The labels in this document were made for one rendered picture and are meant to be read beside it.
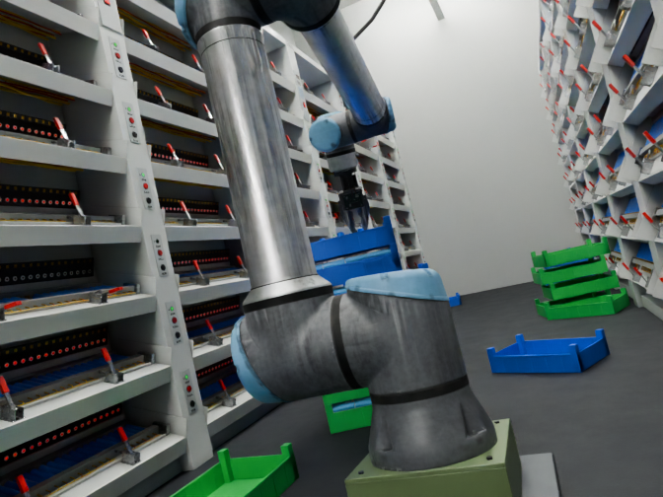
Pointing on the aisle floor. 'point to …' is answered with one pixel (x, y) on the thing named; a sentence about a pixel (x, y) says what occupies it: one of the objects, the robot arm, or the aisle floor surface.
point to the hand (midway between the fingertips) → (359, 231)
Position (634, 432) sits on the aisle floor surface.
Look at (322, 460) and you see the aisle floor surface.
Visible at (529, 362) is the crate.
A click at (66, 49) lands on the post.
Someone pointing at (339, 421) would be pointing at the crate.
